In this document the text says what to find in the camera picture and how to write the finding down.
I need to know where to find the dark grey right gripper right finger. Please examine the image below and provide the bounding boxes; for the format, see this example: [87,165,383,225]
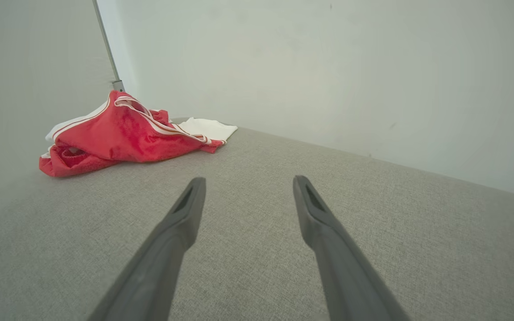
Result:
[293,175,411,321]

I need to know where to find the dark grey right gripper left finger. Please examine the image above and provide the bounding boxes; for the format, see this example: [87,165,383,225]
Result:
[88,177,207,321]

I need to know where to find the grey metal wall trim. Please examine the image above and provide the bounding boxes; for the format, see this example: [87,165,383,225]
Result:
[92,0,125,93]

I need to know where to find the red Bulls jersey white sleeves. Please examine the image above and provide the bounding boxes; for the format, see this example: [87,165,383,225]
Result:
[45,91,238,163]

